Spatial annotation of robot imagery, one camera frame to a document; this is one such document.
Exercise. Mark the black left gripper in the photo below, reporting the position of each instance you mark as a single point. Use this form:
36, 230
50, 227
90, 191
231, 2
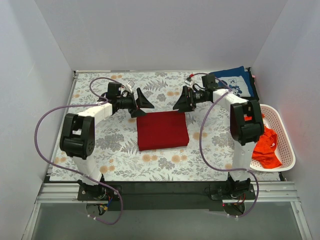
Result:
136, 102

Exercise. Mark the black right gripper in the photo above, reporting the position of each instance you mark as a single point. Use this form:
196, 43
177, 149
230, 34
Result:
186, 97

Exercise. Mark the dark red t-shirt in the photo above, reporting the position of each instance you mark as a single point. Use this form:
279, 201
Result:
162, 130

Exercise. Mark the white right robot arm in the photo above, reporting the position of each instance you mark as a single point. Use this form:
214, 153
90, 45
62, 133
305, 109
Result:
246, 124

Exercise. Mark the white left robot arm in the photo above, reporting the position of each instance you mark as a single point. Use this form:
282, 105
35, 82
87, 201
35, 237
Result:
78, 132

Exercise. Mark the floral patterned table cloth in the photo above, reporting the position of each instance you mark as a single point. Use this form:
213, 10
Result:
207, 156

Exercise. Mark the black folded t-shirt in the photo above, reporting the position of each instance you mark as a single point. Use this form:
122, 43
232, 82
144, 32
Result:
254, 94

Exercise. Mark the orange t-shirt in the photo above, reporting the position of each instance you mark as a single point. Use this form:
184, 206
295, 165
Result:
264, 152

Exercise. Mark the white plastic laundry basket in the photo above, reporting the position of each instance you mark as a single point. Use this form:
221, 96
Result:
284, 150

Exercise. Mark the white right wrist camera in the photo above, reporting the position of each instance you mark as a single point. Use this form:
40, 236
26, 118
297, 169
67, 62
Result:
189, 82

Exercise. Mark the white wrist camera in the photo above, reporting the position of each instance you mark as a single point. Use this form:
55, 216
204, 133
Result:
129, 86
189, 82

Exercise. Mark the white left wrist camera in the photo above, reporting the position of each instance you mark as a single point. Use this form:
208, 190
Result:
129, 86

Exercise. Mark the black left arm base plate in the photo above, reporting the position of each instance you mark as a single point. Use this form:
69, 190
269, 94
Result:
96, 193

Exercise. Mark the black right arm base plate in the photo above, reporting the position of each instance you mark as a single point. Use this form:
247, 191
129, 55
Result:
221, 190

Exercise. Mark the aluminium frame rail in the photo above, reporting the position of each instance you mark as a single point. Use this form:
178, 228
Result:
269, 191

